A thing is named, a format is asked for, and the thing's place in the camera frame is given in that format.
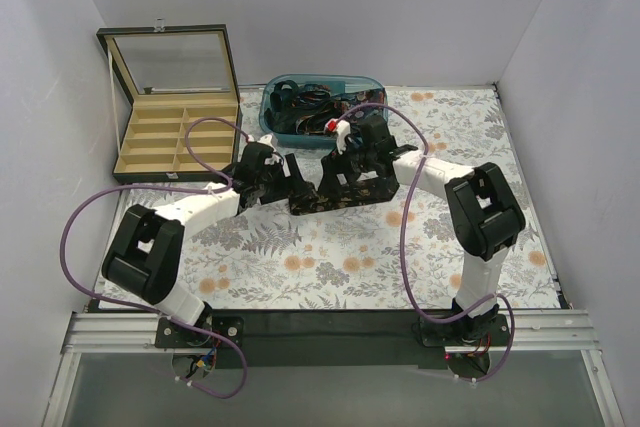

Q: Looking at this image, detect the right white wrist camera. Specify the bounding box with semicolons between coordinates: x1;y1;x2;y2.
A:
325;119;351;155

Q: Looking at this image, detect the teal plastic bin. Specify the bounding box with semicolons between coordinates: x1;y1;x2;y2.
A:
259;74;388;149

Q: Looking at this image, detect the blue floral tie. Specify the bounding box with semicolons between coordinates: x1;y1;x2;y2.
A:
334;88;387;122

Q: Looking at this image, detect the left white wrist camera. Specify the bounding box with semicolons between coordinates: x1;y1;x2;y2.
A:
258;134;282;165

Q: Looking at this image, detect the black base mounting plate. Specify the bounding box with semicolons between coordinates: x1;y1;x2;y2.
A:
99;309;511;374

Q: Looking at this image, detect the black compartment display box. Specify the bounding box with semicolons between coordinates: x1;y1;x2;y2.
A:
96;20;242;184

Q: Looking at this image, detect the pile of dark ties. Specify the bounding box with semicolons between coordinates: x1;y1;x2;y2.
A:
267;80;386;138

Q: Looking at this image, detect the floral patterned table mat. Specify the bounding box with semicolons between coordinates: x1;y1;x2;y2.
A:
99;86;564;311

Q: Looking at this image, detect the purple cable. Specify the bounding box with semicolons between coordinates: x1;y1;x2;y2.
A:
59;116;256;398
327;102;516;386

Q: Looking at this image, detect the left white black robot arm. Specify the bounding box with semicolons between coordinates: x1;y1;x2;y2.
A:
101;141;314;347

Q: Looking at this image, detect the black gold floral tie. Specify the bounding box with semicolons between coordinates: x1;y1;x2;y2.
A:
288;177;399;216

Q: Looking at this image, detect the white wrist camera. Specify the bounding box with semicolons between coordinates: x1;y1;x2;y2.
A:
325;119;351;155
258;134;282;165

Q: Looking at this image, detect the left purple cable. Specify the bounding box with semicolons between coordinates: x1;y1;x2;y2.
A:
59;116;256;398

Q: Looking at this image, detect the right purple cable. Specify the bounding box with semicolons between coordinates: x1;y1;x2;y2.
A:
327;102;516;386

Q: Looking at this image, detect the aluminium frame rail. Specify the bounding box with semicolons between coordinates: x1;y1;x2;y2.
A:
44;309;623;426

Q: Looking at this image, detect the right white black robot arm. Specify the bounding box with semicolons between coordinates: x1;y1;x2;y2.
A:
318;115;525;345

